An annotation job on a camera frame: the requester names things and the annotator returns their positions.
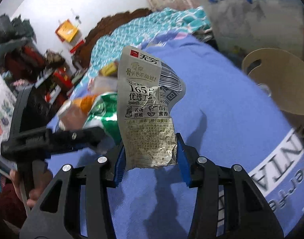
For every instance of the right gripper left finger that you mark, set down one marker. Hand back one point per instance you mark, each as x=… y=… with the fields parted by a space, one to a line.
x=57 y=212

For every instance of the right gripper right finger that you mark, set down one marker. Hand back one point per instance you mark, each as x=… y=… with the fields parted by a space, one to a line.
x=246 y=211

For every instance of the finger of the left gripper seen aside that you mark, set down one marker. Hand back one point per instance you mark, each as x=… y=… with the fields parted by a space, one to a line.
x=87 y=138

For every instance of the yellow brown small box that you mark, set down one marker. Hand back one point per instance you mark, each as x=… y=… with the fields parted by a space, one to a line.
x=109 y=70

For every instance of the silver snack wrapper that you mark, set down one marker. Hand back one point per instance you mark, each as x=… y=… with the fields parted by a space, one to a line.
x=147 y=90

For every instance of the cardboard trash bucket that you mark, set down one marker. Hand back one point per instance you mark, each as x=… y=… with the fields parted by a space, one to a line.
x=283 y=73

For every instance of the left hand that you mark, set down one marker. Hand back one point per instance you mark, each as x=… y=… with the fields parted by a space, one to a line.
x=34 y=194

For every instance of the green white snack bag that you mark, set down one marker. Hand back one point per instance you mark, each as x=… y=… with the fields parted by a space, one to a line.
x=104 y=115

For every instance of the pink translucent wrapper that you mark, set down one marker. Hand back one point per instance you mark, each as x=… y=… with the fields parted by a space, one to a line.
x=71 y=116

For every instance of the dark wooden headboard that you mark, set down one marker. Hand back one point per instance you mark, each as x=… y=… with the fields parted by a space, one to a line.
x=82 y=55

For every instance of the cluttered metal shelf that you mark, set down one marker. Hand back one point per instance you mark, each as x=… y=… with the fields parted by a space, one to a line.
x=22 y=65

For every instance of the blue printed blanket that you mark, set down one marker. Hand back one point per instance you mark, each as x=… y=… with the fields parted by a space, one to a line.
x=229 y=120

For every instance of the teal patterned quilt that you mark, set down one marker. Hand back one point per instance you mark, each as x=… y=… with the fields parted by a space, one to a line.
x=109 y=47

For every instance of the orange wall calendar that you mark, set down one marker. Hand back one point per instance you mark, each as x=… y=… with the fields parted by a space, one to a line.
x=70 y=36

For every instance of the clear storage bin blue handle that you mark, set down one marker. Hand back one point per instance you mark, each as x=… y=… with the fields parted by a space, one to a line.
x=242 y=26

